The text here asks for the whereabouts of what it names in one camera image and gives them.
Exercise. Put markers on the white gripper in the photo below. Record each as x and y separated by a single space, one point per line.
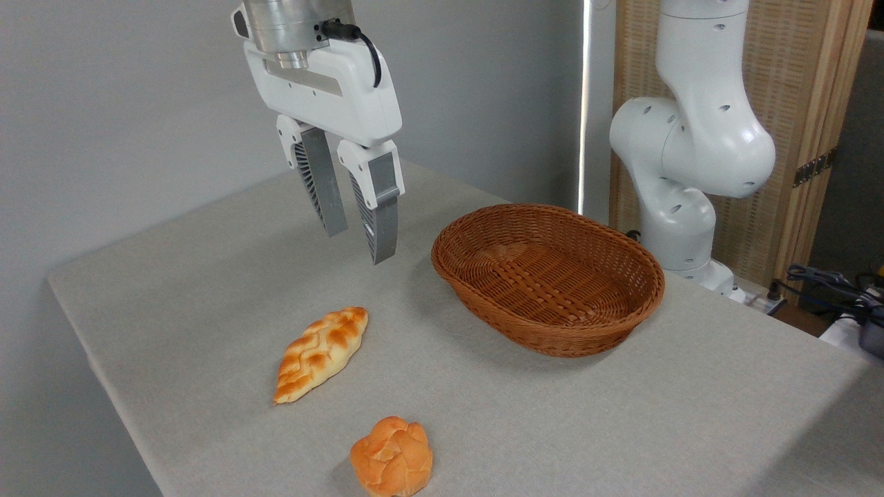
352 100

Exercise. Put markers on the round knotted bread roll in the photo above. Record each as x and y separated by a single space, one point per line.
391 455

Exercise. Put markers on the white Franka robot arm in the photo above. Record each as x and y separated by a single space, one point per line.
697 138

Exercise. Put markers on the long braided bread loaf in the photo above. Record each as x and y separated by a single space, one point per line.
321 352

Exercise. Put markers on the silver cylindrical wrist adapter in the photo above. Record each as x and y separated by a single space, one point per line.
283 27

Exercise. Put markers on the brown oval wicker basket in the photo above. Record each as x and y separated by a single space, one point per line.
552 304

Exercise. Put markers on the white vertical light strip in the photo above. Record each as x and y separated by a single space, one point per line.
585 103

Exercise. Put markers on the grey tablecloth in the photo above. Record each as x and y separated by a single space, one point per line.
518 414

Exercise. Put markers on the white power strip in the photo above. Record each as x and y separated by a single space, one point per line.
760 301

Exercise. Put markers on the dark metal screen hinge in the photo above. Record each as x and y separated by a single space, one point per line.
815 168

